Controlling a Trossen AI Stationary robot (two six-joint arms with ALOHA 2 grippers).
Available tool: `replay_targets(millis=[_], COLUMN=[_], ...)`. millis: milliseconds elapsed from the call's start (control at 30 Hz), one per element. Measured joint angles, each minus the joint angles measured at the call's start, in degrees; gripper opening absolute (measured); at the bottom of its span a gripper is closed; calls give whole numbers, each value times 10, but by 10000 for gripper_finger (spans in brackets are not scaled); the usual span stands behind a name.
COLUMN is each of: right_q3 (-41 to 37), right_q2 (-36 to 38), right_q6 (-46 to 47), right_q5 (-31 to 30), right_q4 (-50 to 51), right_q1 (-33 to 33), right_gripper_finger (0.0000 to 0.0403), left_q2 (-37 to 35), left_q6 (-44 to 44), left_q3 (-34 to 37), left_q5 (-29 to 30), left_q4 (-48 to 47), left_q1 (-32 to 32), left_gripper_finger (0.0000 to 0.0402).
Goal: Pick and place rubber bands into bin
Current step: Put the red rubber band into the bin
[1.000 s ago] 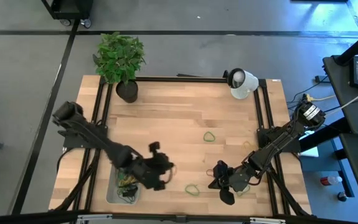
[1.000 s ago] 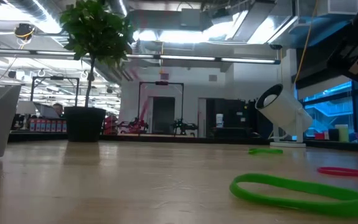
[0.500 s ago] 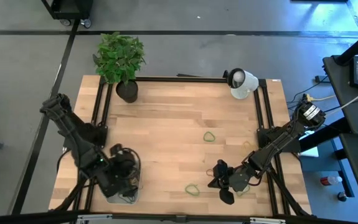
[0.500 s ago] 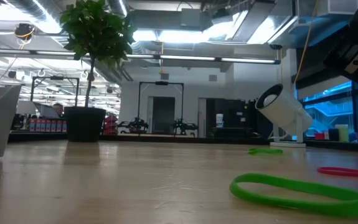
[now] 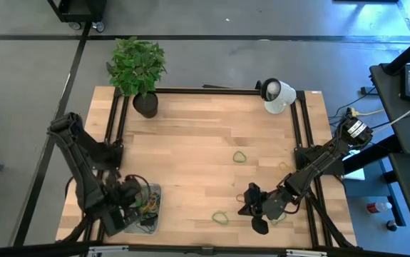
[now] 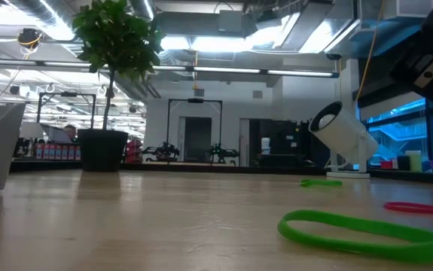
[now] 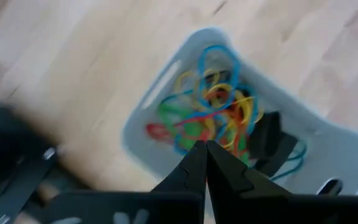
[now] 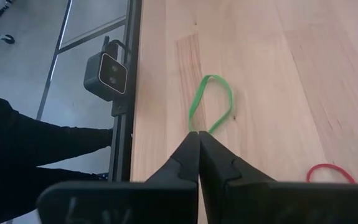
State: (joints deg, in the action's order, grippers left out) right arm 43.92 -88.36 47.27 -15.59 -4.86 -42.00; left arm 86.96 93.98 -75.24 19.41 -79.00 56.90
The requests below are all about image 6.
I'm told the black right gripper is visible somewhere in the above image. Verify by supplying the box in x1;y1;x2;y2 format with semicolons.
389;0;433;107

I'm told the long red rubber band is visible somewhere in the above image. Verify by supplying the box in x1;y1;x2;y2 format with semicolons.
383;202;433;218

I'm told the green rubber band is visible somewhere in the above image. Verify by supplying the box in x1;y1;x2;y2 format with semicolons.
277;209;433;264
300;178;344;188

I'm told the pale yellow container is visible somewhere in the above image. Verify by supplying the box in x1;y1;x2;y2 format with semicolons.
405;150;423;172

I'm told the black container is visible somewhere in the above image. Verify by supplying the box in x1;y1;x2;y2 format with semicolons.
397;154;411;172

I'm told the black cabinet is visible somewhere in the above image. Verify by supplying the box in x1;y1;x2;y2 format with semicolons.
249;118;332;167

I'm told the long ceiling light bar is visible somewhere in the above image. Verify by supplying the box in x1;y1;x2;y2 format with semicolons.
151;65;340;78

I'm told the green leafy plant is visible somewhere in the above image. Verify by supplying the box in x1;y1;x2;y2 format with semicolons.
71;0;165;131

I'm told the red bag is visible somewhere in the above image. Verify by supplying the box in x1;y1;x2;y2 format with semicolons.
124;137;144;164

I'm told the black plant pot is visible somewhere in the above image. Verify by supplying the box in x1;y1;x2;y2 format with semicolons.
77;129;129;173

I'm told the person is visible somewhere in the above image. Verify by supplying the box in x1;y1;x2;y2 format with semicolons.
63;124;78;144

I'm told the grey laptop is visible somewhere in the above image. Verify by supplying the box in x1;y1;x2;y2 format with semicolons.
39;123;75;145

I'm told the silver ventilation duct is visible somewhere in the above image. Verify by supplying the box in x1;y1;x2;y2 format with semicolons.
244;0;362;54

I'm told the black background station frame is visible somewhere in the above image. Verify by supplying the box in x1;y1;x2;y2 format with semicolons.
36;92;97;131
166;98;224;163

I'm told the black yellow cable reel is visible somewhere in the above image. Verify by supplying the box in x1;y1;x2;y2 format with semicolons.
16;27;44;49

